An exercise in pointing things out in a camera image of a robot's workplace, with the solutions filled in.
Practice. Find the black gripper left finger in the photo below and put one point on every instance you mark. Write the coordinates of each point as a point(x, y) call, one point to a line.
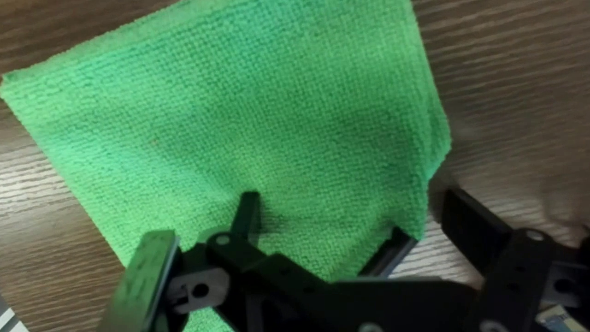
point(250, 214)

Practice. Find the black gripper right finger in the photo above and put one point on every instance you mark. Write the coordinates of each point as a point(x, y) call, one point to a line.
point(477, 223)

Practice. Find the green towel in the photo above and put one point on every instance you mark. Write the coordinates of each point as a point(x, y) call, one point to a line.
point(246, 122)

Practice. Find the grey flat bracket plate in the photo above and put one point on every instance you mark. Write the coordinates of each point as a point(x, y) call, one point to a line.
point(141, 282)

